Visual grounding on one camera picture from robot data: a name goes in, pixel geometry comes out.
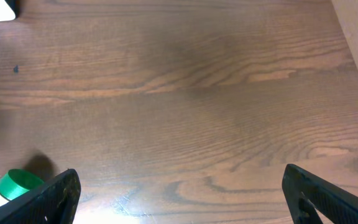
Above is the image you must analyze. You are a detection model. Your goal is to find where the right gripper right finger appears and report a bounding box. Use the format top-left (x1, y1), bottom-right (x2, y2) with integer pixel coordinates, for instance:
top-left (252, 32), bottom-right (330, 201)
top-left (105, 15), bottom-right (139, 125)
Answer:
top-left (282, 164), bottom-right (358, 224)

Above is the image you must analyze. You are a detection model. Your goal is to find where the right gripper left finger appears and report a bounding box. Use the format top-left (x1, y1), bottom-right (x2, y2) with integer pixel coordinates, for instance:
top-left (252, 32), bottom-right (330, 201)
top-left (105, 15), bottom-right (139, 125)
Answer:
top-left (0, 169), bottom-right (81, 224)

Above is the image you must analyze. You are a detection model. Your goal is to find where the green lid jar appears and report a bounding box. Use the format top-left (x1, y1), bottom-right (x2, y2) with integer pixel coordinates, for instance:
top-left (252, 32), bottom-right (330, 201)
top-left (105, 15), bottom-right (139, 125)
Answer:
top-left (0, 169), bottom-right (44, 207)

